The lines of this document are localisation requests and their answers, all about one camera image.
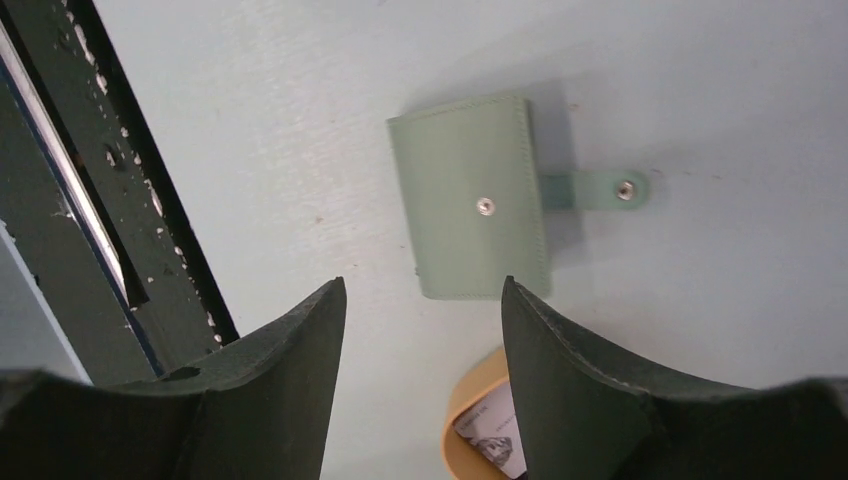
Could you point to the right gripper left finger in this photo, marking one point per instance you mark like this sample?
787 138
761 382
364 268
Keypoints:
258 408

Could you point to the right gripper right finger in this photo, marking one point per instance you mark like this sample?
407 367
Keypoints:
588 408

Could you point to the orange plastic tray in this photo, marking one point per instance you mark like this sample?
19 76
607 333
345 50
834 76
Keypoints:
460 459

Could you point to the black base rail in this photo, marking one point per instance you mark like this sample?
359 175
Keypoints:
91 206

